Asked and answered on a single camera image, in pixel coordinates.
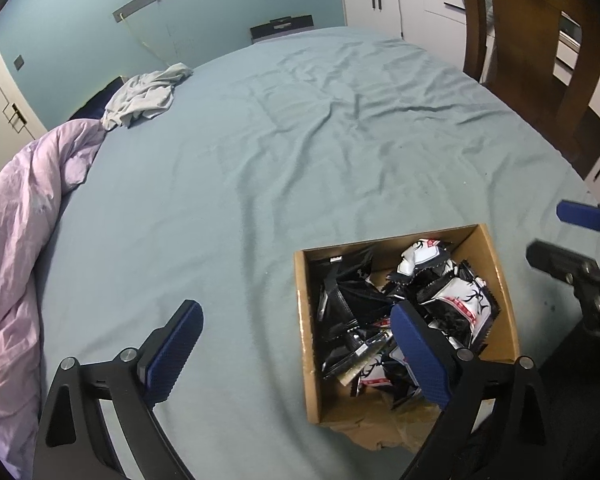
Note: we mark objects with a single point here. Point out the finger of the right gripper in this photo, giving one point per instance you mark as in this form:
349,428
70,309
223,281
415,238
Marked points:
561,263
577,214

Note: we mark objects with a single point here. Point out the brown wooden chair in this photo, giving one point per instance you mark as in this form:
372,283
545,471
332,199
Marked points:
511,46

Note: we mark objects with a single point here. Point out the lilac duvet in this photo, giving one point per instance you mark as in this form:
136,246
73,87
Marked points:
32,186

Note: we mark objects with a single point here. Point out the glass wall shelf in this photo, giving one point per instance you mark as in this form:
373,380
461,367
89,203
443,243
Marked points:
150,25

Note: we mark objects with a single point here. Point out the beige sachet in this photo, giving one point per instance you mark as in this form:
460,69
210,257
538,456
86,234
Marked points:
346,377

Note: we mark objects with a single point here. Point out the black-white snack packet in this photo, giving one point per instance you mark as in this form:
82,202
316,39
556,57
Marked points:
426,255

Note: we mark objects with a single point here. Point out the white deer snack packet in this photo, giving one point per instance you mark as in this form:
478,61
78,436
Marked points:
464,310

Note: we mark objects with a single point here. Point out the grey crumpled garment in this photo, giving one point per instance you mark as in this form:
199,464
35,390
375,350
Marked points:
144,96

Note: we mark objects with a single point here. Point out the black snack packet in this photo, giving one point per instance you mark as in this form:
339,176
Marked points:
349,309

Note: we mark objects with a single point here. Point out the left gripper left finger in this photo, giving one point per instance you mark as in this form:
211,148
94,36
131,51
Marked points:
73,440

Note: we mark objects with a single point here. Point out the white cabinet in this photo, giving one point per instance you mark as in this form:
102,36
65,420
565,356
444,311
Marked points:
439,26

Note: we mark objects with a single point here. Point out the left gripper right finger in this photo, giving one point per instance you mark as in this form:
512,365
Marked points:
494,418

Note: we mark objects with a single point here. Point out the teal bed sheet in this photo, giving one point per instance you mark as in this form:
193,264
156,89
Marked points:
310,140

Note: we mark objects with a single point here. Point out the black box behind bed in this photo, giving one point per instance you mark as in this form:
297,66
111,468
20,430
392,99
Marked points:
279,27

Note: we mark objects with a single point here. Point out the brown cardboard box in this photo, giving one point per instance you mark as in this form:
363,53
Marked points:
368,420

